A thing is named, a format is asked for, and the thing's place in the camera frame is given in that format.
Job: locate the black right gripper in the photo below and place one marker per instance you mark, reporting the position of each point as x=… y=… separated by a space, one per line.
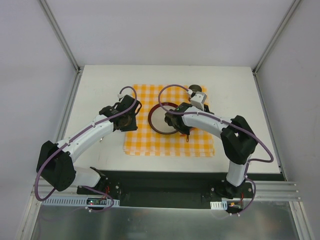
x=171 y=119

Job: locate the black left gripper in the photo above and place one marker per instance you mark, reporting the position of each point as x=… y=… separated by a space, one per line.
x=132 y=105

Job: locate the red rimmed cream plate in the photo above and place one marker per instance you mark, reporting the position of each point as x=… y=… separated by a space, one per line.
x=156 y=120

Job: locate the yellow white checkered cloth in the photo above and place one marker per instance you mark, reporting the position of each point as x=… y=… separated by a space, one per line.
x=146 y=142

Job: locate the metal cup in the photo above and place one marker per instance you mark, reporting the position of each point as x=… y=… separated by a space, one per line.
x=195 y=88

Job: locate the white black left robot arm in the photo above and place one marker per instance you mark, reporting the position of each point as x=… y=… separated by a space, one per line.
x=56 y=160

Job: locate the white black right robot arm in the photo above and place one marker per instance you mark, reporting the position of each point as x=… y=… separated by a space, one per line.
x=238 y=146

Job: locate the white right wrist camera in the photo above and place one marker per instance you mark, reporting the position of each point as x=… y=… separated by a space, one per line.
x=197 y=99

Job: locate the aluminium left side rail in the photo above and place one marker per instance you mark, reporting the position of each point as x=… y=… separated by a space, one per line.
x=61 y=131

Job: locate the aluminium rail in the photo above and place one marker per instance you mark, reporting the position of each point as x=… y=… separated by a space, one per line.
x=61 y=131
x=285 y=191
x=271 y=134

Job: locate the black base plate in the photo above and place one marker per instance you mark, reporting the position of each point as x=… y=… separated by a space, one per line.
x=178 y=190

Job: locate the aluminium right side rail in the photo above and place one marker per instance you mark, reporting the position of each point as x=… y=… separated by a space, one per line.
x=271 y=134

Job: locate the right white cable duct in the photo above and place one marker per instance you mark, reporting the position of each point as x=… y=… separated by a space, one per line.
x=219 y=205

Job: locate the white cable duct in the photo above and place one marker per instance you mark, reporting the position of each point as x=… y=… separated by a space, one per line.
x=70 y=201
x=219 y=205

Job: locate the left white cable duct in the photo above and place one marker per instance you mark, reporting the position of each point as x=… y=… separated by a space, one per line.
x=70 y=201

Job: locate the aluminium frame post left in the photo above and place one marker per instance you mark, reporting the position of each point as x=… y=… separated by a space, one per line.
x=59 y=34

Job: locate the aluminium frame post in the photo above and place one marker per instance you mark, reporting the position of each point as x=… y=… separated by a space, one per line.
x=277 y=34
x=59 y=34

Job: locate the aluminium front rail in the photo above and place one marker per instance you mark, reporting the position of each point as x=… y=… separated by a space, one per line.
x=285 y=191

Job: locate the aluminium frame post right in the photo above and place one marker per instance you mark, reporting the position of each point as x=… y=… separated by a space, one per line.
x=277 y=34

